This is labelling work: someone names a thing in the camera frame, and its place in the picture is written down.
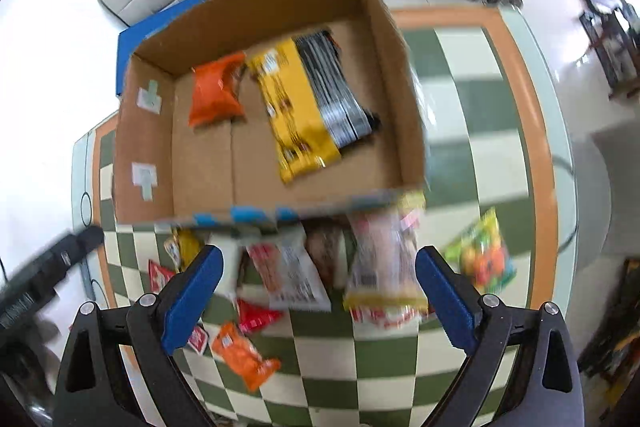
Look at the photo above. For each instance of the red snack packet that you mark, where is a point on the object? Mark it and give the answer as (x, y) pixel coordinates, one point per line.
(253, 318)

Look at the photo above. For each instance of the white snack bag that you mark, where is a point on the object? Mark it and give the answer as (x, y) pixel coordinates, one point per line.
(289, 280)

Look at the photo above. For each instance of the orange snack bag in box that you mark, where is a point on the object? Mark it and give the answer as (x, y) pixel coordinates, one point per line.
(215, 94)

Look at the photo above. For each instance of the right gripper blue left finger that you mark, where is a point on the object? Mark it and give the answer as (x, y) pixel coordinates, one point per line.
(158, 325)

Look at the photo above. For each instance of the yellow snack bag in box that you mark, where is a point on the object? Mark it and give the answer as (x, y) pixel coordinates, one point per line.
(302, 140)

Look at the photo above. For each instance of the black striped snack bag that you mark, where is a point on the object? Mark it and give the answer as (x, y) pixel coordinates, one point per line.
(347, 121)

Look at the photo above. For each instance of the orange snack packet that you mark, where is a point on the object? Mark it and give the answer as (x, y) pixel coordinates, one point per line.
(242, 357)

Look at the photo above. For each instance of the pink yellow snack bag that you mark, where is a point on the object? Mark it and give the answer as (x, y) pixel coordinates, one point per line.
(382, 287)

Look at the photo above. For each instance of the cardboard snack box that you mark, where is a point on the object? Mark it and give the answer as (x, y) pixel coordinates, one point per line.
(166, 171)

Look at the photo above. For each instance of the gold yellow snack bag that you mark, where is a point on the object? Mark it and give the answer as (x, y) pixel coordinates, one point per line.
(182, 247)

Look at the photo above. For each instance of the green candy bag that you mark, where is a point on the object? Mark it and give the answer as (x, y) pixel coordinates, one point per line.
(480, 254)

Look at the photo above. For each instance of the small red packet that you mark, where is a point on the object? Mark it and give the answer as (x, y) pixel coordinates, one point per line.
(158, 276)

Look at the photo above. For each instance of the small red white sachet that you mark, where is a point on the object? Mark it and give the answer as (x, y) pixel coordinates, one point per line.
(198, 339)

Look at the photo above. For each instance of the green checkered table mat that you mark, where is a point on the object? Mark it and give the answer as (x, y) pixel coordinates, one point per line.
(361, 363)

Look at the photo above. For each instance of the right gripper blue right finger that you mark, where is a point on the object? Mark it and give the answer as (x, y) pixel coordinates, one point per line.
(478, 325)

